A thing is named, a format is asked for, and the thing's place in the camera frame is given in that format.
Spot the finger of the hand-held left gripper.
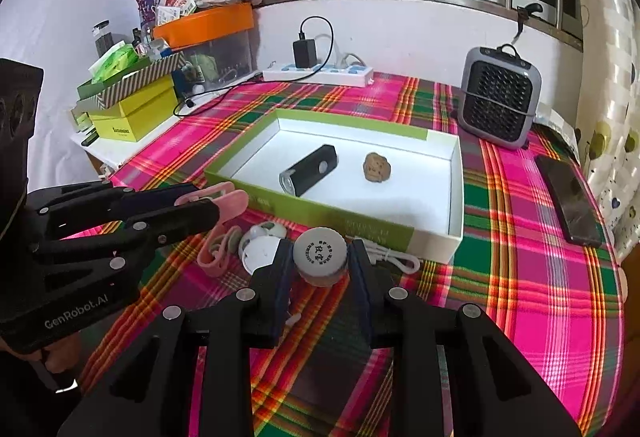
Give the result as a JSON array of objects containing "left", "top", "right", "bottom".
[
  {"left": 30, "top": 201, "right": 222, "bottom": 274},
  {"left": 27, "top": 182, "right": 208, "bottom": 224}
]

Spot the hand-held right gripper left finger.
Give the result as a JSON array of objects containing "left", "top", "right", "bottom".
[{"left": 57, "top": 239, "right": 297, "bottom": 437}]

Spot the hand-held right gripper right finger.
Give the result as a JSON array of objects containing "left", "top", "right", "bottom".
[{"left": 348, "top": 238, "right": 583, "bottom": 437}]

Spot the pink plastic clip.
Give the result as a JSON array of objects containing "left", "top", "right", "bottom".
[
  {"left": 175, "top": 183, "right": 249, "bottom": 229},
  {"left": 197, "top": 226, "right": 244, "bottom": 279}
]

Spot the small white round gadget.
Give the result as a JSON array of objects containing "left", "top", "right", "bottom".
[{"left": 238, "top": 221, "right": 289, "bottom": 276}]

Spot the white cable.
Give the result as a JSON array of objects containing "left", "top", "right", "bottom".
[{"left": 345, "top": 237, "right": 421, "bottom": 274}]

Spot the white round bottle cap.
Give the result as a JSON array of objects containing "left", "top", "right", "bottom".
[{"left": 292, "top": 227, "right": 351, "bottom": 288}]

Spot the green and white cardboard box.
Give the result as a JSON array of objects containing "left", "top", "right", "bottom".
[{"left": 204, "top": 108, "right": 465, "bottom": 264}]

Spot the black rectangular device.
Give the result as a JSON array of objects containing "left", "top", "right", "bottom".
[{"left": 279, "top": 144, "right": 337, "bottom": 197}]

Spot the brown walnut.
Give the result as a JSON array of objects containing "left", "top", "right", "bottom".
[{"left": 362, "top": 152, "right": 394, "bottom": 183}]

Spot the person's left hand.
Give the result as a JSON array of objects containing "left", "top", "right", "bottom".
[{"left": 0, "top": 331, "right": 83, "bottom": 375}]

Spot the white cabinet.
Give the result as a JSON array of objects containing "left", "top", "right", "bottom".
[{"left": 70, "top": 117, "right": 173, "bottom": 175}]

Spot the yellow-green cardboard box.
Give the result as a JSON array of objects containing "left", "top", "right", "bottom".
[{"left": 87, "top": 74, "right": 179, "bottom": 143}]

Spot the striped box with green lid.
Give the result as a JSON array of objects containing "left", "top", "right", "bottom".
[{"left": 76, "top": 52, "right": 187, "bottom": 111}]

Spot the green tissue packet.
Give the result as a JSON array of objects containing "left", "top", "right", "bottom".
[{"left": 89, "top": 42, "right": 139, "bottom": 83}]

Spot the pink plaid tablecloth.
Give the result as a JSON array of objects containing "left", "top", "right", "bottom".
[{"left": 77, "top": 72, "right": 629, "bottom": 437}]

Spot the dark glass jar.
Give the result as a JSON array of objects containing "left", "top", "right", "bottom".
[{"left": 91, "top": 20, "right": 114, "bottom": 56}]

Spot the clear bin with orange lid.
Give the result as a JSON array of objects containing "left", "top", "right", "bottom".
[{"left": 152, "top": 2, "right": 256, "bottom": 86}]

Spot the white power strip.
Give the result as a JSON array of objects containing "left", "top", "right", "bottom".
[{"left": 262, "top": 62, "right": 375, "bottom": 88}]

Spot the black charger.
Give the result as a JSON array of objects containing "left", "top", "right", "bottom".
[{"left": 292, "top": 38, "right": 318, "bottom": 67}]

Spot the black smartphone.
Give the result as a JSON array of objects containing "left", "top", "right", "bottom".
[{"left": 535, "top": 154, "right": 604, "bottom": 247}]

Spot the grey desktop heater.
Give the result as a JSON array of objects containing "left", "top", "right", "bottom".
[{"left": 457, "top": 44, "right": 544, "bottom": 151}]

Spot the patterned white curtain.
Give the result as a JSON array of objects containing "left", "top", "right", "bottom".
[{"left": 575, "top": 0, "right": 640, "bottom": 264}]

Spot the black hook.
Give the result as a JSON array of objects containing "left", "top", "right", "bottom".
[{"left": 515, "top": 3, "right": 542, "bottom": 36}]

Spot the white power cord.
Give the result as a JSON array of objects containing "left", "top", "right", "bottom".
[{"left": 330, "top": 34, "right": 362, "bottom": 68}]

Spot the black power adapter with cable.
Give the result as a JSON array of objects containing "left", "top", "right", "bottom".
[{"left": 172, "top": 16, "right": 334, "bottom": 119}]

